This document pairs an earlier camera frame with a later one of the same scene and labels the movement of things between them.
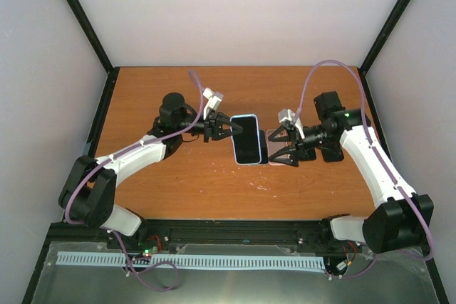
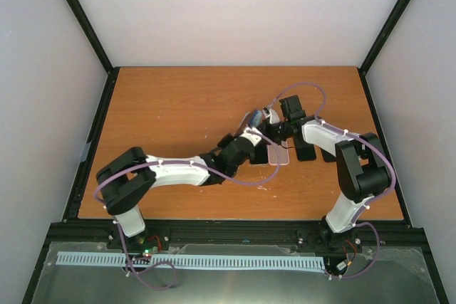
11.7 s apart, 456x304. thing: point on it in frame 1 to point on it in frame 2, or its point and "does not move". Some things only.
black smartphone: [309, 154] does not move
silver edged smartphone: [263, 147] does not move
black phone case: [333, 154] does not move
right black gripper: [296, 142] to [263, 129]
